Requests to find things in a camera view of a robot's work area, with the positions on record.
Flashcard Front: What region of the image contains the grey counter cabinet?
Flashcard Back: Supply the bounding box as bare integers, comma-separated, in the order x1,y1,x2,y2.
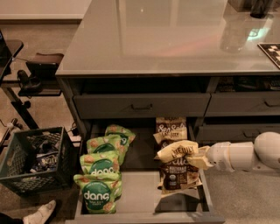
57,0,280,137

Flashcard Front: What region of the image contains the grey top left drawer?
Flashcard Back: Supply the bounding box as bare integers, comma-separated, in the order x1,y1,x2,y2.
73,93,210,119

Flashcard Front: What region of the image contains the white shoe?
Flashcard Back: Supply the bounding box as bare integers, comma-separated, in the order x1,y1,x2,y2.
23,200,56,224

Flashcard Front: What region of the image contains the blue snack bag in crate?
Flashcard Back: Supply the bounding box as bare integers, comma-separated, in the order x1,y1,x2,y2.
30,152,58,173

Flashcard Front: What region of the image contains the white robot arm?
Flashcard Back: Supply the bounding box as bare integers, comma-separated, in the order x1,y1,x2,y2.
186,132,280,173

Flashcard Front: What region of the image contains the black device on shelf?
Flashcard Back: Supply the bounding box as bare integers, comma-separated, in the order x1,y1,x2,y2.
17,70,41,92

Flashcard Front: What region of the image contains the dark container on counter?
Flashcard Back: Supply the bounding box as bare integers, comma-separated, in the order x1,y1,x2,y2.
250,0,274,18

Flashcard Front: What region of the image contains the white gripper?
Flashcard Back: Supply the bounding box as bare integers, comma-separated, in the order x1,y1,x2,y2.
185,142,234,172

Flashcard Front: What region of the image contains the brown sea salt chip bag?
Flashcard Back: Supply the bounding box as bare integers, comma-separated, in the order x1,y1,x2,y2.
157,140,201,195

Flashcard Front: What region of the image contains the rear brown chip bag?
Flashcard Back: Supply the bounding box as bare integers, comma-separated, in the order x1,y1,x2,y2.
156,117,186,133

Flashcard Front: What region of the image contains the open grey middle drawer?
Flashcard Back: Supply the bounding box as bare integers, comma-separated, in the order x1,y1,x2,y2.
66,118,225,224

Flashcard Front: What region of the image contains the dark green plastic crate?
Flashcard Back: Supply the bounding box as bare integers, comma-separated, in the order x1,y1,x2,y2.
0,127,74,196

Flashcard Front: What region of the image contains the black desk with frame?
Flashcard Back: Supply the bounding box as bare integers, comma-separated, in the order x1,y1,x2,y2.
0,31,64,129

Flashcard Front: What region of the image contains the green dang bag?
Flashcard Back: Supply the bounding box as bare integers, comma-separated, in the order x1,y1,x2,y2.
105,124,136,165
73,174,122,214
87,135,122,153
80,150,120,176

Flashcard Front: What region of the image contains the grey top right drawer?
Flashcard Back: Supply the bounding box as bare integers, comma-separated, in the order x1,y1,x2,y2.
206,91,280,117

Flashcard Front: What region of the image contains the black white patterned mat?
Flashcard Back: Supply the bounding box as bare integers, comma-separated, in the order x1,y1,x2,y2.
258,43,280,69

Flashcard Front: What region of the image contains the grey middle right drawer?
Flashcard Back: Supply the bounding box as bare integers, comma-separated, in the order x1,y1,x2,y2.
189,123,280,144

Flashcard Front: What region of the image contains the rear green dang bag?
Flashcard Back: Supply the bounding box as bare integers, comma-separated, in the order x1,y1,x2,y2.
105,124,136,165

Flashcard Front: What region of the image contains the middle brown chip bag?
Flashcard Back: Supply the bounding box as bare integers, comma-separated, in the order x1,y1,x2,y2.
153,128,187,145

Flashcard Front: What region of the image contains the front green dang bag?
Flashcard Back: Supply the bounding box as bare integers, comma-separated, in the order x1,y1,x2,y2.
73,174,122,214

